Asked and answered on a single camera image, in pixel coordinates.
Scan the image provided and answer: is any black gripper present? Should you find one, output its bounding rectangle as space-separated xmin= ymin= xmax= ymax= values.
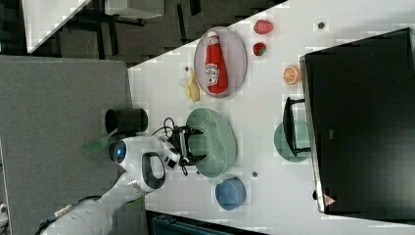
xmin=169 ymin=125 xmax=206 ymax=165

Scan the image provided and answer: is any green oval plastic strainer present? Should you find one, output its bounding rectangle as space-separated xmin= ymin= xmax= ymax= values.
xmin=186 ymin=108 xmax=237 ymax=185

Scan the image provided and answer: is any yellow toy banana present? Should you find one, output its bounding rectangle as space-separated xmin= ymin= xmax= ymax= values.
xmin=179 ymin=67 xmax=200 ymax=102

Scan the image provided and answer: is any black cylinder cup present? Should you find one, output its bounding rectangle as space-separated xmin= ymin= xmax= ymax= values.
xmin=105 ymin=109 xmax=148 ymax=134

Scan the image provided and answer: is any blue plastic cup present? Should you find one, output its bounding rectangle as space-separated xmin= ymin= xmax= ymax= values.
xmin=215 ymin=177 xmax=247 ymax=211

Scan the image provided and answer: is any red ketchup bottle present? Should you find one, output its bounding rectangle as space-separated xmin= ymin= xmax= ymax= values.
xmin=205 ymin=31 xmax=228 ymax=94

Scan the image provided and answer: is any green marker tape piece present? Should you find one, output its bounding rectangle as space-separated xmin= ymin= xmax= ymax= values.
xmin=127 ymin=197 xmax=145 ymax=206

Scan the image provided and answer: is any dark teal bin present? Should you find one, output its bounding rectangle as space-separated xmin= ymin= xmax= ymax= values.
xmin=151 ymin=215 xmax=248 ymax=235

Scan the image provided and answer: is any green round plate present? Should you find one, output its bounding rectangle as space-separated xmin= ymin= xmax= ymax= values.
xmin=274 ymin=120 xmax=311 ymax=163

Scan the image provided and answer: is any small red strawberry toy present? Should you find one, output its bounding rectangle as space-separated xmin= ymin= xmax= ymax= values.
xmin=253 ymin=42 xmax=266 ymax=57

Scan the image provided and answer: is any orange slice toy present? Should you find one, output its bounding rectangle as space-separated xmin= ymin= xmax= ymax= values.
xmin=283 ymin=65 xmax=301 ymax=85

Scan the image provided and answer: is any large red strawberry toy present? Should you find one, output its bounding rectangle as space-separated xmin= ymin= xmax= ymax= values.
xmin=254 ymin=20 xmax=274 ymax=34

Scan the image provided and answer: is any grey foam mat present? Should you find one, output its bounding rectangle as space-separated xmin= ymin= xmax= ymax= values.
xmin=0 ymin=56 xmax=131 ymax=235

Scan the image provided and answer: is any black toaster oven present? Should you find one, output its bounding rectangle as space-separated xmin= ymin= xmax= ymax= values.
xmin=300 ymin=28 xmax=415 ymax=223

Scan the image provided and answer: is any white background table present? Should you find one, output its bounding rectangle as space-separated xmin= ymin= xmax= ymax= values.
xmin=22 ymin=0 xmax=91 ymax=53

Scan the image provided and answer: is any black oven door handle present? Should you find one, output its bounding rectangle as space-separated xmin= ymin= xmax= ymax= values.
xmin=283 ymin=97 xmax=311 ymax=157

